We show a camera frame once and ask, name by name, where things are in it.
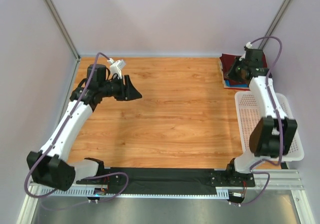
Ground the maroon t-shirt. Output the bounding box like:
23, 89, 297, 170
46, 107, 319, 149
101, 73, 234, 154
219, 54, 269, 85

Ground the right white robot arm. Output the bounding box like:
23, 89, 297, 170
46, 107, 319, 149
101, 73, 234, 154
226, 45, 298, 177

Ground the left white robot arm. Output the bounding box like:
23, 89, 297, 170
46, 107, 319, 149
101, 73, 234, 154
26, 60, 142, 191

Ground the blue folded t-shirt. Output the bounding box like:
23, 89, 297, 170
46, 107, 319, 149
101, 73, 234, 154
222, 80, 249, 91

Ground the white plastic basket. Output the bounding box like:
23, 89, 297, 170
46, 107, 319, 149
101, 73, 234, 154
234, 91, 305, 161

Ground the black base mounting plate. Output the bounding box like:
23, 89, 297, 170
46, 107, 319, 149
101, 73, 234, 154
75, 167, 256, 195

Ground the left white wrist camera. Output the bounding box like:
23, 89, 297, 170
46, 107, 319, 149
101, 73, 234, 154
107, 58, 126, 79

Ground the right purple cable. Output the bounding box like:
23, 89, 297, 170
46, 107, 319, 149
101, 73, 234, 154
226, 36, 285, 208

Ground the purple cable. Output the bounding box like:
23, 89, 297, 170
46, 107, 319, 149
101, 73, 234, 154
226, 36, 285, 208
24, 52, 130, 211

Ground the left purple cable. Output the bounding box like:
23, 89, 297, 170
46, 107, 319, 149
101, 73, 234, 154
24, 52, 130, 211

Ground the right aluminium frame post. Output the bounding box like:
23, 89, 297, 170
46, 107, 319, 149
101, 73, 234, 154
264, 0, 293, 37

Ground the aluminium frame post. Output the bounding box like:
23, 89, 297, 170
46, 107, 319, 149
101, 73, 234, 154
264, 0, 293, 37
43, 0, 81, 61

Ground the aluminium slotted cable rail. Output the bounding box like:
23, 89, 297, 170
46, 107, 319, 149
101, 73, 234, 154
29, 167, 303, 199

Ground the left aluminium frame post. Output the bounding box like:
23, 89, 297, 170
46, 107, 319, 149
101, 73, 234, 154
43, 0, 81, 61

